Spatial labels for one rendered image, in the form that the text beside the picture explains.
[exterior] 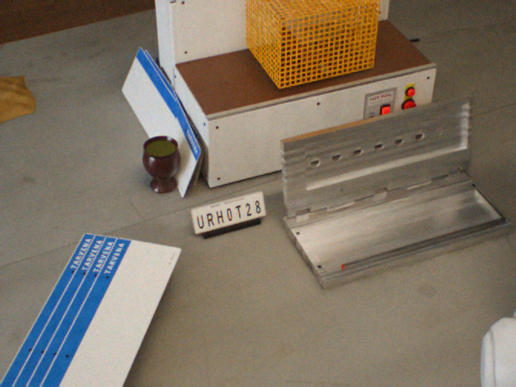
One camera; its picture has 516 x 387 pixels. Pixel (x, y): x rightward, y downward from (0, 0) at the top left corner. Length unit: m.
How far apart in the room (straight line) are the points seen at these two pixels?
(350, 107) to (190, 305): 0.59
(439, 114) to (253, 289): 0.55
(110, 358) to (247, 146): 0.63
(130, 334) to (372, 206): 0.64
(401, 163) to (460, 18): 0.83
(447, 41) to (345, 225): 0.85
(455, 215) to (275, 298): 0.45
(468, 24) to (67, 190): 1.26
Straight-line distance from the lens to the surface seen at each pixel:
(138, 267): 1.71
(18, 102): 2.36
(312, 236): 1.88
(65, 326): 1.63
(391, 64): 2.09
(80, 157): 2.14
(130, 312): 1.63
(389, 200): 1.98
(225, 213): 1.90
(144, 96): 2.23
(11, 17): 2.73
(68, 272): 1.72
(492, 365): 1.44
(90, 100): 2.33
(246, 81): 2.01
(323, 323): 1.75
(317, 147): 1.86
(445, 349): 1.74
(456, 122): 2.01
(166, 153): 1.96
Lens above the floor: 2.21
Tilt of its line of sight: 41 degrees down
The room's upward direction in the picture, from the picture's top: straight up
